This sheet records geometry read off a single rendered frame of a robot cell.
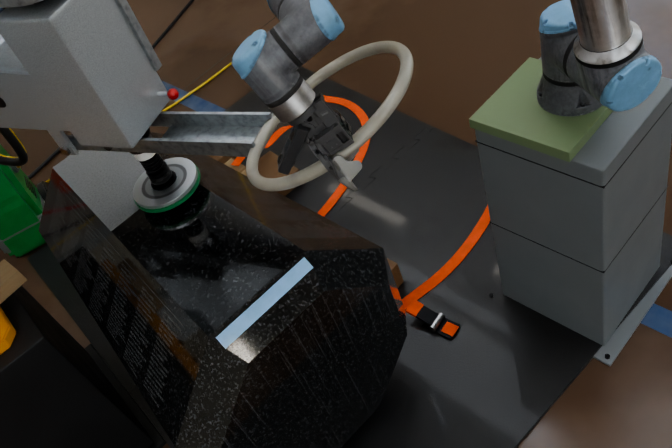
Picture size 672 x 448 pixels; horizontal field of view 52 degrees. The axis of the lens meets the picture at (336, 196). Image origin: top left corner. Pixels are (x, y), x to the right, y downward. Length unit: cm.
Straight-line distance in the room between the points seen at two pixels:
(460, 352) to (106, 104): 146
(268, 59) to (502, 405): 151
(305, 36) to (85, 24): 70
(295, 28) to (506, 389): 154
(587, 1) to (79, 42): 117
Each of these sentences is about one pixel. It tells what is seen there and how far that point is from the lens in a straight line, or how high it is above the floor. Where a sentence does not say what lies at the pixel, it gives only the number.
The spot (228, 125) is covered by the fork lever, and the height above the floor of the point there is 109.
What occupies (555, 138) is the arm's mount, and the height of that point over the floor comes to 88.
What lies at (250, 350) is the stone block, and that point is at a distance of 181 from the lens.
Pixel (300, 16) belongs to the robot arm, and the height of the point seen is 154.
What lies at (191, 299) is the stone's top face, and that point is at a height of 83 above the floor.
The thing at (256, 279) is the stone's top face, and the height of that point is 83.
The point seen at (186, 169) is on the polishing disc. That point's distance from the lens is 219.
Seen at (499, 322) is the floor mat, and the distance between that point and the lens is 257.
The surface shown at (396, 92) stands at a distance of 147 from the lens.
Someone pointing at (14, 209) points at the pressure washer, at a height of 27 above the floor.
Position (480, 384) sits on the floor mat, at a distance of 245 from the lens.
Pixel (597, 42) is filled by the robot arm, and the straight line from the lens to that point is 167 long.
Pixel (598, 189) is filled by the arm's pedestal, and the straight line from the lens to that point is 191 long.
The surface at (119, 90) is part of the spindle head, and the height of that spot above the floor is 128.
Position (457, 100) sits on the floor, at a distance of 348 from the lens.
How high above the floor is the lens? 217
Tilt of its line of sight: 43 degrees down
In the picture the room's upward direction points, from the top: 22 degrees counter-clockwise
